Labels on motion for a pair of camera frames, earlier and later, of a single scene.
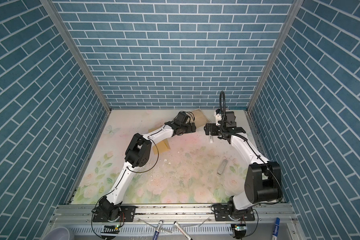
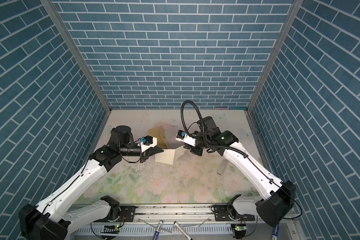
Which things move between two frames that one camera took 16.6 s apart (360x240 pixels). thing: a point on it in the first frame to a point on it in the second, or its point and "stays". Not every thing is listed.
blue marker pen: x=156 y=233 stays
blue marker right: x=274 y=236 stays
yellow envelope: x=161 y=145 stays
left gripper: x=189 y=127 to x=155 y=150
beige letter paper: x=200 y=119 to x=169 y=156
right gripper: x=208 y=128 to x=197 y=151
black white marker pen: x=182 y=230 stays
